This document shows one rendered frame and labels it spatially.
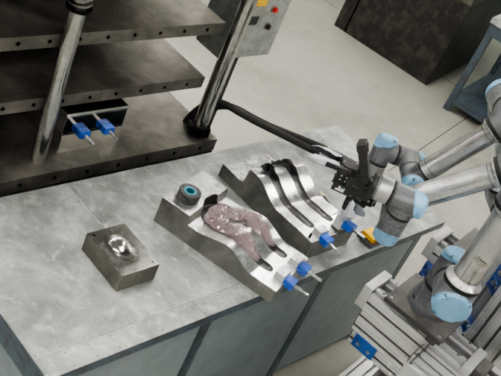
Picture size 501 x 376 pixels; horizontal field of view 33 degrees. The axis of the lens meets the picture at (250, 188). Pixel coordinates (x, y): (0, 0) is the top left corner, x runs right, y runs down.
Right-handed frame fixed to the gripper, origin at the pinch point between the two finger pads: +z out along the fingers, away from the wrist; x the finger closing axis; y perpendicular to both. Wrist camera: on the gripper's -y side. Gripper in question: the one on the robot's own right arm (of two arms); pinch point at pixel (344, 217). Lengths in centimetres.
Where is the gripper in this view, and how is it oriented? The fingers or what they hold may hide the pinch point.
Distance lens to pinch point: 315.9
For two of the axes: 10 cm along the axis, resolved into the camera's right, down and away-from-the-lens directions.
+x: 6.4, -0.7, 7.6
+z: -3.5, 8.6, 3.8
